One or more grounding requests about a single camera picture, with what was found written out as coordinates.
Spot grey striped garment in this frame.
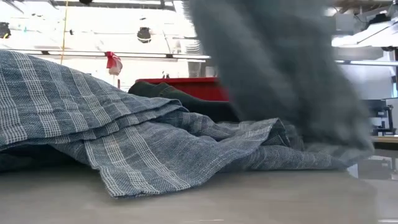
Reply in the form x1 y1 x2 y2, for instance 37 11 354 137
0 0 376 199

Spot yellow hanging cord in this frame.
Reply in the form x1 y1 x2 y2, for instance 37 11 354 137
60 0 69 65

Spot clear spray bottle red trigger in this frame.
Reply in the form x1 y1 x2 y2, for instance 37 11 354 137
104 51 124 88

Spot black pants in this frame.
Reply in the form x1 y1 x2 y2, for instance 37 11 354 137
127 81 240 123

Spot black computer monitor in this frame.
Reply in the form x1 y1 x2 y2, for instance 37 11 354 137
363 99 389 118

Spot red plastic laundry bin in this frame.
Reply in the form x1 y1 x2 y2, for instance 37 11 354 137
135 77 230 102

